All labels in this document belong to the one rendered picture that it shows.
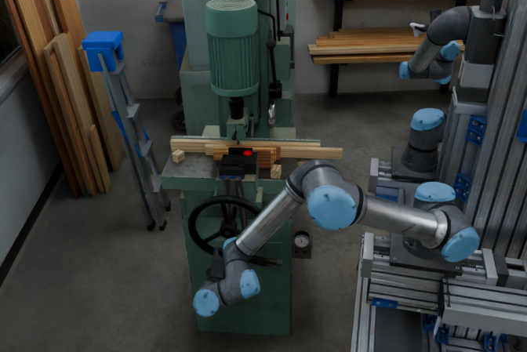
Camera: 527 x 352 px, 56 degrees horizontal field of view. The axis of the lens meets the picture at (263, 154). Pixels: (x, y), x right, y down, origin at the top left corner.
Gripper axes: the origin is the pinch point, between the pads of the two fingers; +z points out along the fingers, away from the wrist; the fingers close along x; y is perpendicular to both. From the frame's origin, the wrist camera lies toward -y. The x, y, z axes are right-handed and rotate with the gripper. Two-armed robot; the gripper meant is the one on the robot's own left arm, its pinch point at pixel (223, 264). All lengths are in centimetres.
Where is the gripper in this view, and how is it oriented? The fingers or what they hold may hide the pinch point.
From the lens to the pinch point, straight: 180.5
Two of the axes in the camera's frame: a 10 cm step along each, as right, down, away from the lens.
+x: 10.0, 0.3, -0.7
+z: 0.8, -0.5, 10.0
